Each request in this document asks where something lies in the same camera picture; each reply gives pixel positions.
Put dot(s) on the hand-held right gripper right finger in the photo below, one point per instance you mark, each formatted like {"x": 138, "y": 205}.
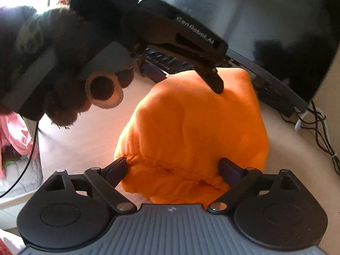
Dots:
{"x": 228, "y": 170}

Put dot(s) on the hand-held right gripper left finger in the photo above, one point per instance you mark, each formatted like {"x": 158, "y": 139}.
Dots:
{"x": 117, "y": 169}

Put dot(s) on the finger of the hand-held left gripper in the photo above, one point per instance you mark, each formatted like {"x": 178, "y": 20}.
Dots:
{"x": 215, "y": 83}

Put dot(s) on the orange pumpkin costume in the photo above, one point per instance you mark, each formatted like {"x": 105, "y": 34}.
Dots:
{"x": 191, "y": 127}

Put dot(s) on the person's left hand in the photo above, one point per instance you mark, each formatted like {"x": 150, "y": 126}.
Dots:
{"x": 66, "y": 98}

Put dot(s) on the black keyboard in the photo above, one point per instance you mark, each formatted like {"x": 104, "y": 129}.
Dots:
{"x": 164, "y": 61}

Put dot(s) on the black computer monitor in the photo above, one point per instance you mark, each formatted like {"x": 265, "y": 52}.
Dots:
{"x": 265, "y": 18}

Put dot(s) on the pink cloth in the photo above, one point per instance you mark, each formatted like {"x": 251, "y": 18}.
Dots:
{"x": 16, "y": 135}

